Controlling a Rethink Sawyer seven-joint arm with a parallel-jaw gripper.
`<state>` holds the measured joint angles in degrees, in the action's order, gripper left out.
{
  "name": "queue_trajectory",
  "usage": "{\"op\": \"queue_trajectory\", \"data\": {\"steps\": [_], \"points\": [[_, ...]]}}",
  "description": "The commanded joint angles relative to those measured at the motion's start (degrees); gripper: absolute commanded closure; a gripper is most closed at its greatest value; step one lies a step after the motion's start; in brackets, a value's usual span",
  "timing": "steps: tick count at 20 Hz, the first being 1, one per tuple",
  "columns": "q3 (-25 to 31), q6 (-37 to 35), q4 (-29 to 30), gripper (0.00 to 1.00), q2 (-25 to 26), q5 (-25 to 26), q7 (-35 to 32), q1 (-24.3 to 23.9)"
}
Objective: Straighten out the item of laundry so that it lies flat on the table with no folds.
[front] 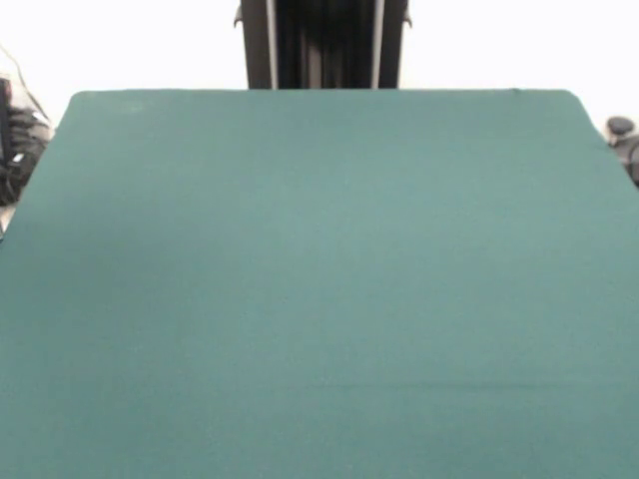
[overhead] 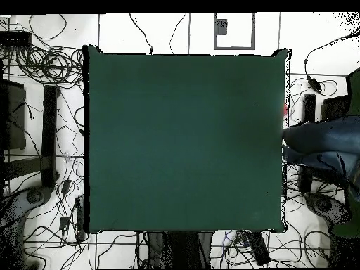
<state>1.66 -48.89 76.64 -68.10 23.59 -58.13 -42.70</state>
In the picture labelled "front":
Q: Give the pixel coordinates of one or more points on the dark green tablecloth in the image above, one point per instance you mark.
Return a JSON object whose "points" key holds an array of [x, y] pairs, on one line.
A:
{"points": [[299, 299]]}

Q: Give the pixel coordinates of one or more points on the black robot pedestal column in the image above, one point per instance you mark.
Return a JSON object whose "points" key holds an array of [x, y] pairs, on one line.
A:
{"points": [[324, 45]]}

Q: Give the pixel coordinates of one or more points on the narrow black device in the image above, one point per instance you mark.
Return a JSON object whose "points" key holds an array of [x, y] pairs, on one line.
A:
{"points": [[4, 120]]}

